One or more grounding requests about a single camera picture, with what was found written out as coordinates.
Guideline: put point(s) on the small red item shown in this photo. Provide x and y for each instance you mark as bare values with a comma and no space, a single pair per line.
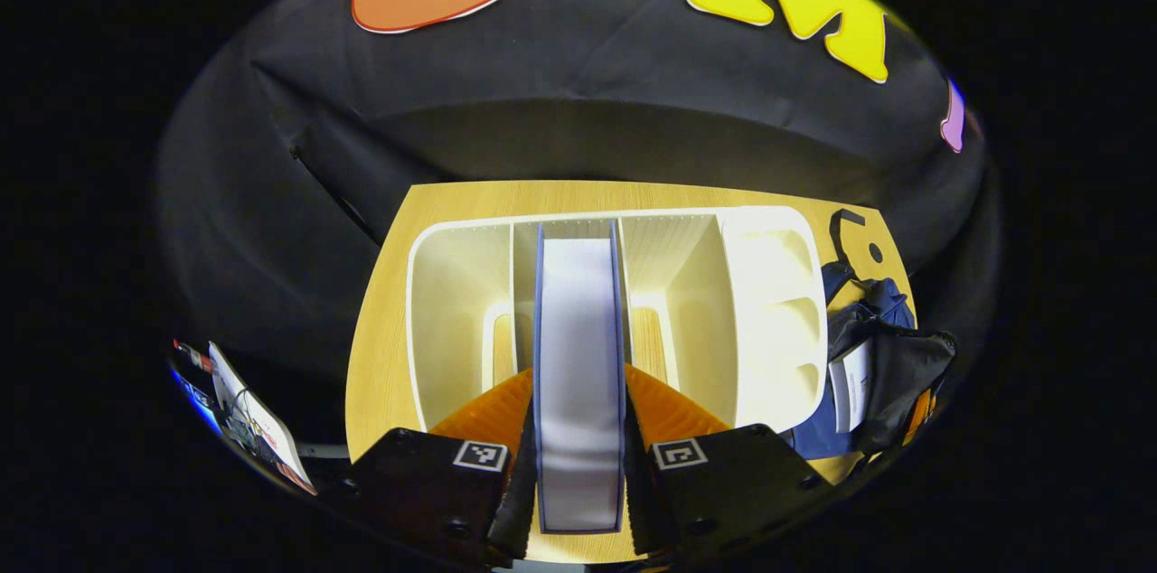
192,356

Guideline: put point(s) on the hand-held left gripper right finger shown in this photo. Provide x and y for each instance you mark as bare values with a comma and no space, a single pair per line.
644,510

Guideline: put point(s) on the blue cover book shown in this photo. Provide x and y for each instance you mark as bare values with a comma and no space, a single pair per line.
578,374

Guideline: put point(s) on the black backdrop cloth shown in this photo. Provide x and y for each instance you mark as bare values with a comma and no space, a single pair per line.
542,85

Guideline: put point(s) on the blue schoolbag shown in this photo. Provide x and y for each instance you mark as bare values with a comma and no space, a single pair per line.
895,365

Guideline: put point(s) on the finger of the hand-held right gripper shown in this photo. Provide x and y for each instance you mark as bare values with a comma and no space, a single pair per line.
920,418

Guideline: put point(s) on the cream plastic bookshelf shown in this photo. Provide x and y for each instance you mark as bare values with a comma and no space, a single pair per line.
768,320

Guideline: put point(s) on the white printed board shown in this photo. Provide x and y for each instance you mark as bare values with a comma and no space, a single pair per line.
258,428

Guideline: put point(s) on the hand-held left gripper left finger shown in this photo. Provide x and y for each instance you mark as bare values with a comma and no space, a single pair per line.
515,514

